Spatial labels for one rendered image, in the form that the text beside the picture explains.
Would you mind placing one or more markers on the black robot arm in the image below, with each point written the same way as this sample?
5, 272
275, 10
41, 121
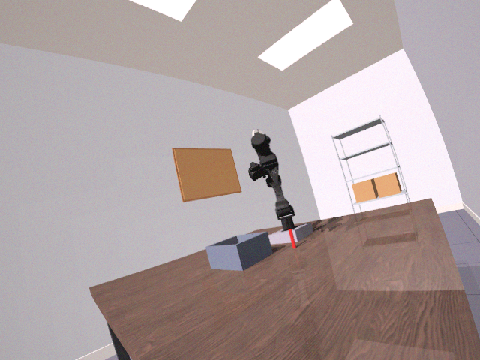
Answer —
261, 144

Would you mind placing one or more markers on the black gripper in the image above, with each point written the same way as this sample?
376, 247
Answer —
271, 169

